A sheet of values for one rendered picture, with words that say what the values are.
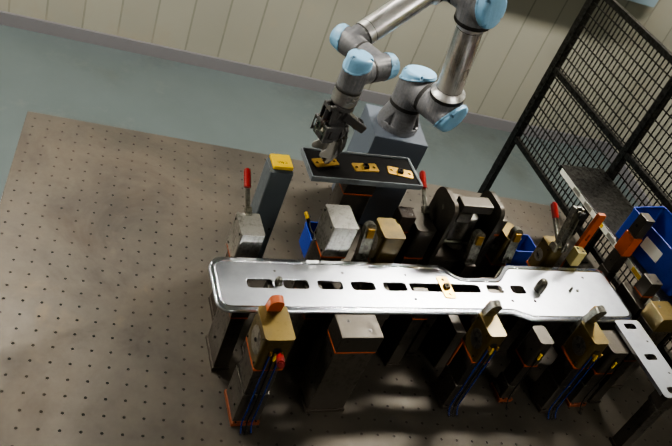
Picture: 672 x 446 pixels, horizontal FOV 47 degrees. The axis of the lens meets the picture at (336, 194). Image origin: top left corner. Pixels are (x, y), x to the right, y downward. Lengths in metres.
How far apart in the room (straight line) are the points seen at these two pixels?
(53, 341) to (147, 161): 0.87
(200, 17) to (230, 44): 0.25
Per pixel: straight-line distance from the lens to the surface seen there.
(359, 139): 2.77
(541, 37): 5.19
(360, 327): 2.02
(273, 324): 1.90
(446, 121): 2.52
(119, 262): 2.44
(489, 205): 2.39
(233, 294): 2.01
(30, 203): 2.59
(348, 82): 2.07
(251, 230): 2.11
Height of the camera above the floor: 2.44
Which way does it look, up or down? 36 degrees down
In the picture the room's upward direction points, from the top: 23 degrees clockwise
